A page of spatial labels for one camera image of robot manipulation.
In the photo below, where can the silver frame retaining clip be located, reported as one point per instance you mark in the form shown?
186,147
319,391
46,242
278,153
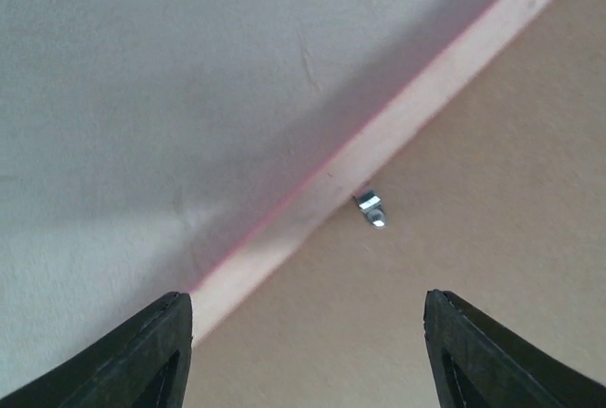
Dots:
371,206

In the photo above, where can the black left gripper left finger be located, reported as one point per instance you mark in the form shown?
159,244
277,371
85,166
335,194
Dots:
144,362

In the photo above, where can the pink picture frame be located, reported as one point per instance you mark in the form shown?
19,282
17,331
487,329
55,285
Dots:
500,199

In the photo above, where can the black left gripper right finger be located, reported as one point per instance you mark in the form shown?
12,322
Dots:
477,362

